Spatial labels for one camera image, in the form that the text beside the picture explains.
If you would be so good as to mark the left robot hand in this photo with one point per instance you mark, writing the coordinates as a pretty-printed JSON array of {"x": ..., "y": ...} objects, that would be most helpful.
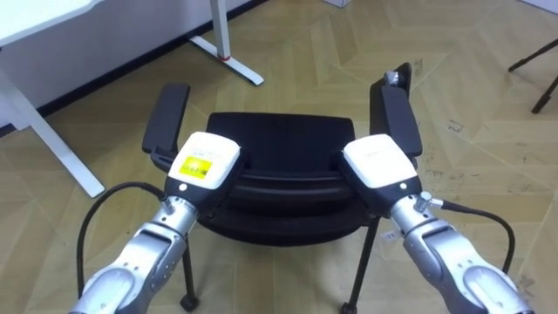
[{"x": 205, "y": 163}]

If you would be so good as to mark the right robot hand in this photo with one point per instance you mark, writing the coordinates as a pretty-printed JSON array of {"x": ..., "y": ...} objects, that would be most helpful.
[{"x": 379, "y": 163}]

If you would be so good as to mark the black office chair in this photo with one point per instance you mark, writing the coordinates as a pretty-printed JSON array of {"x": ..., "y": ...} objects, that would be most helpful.
[{"x": 283, "y": 174}]

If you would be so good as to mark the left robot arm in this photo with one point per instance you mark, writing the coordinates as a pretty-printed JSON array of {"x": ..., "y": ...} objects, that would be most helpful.
[{"x": 144, "y": 261}]

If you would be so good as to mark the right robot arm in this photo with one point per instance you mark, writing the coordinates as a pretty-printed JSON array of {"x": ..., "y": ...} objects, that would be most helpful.
[{"x": 457, "y": 261}]

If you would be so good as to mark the white box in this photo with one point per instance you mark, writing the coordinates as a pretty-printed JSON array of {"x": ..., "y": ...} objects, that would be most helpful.
[{"x": 338, "y": 2}]

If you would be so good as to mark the white desk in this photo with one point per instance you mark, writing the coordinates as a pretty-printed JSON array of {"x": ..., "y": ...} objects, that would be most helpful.
[{"x": 52, "y": 65}]

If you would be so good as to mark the black stand legs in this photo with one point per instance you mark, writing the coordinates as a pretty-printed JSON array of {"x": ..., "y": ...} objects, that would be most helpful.
[{"x": 538, "y": 70}]

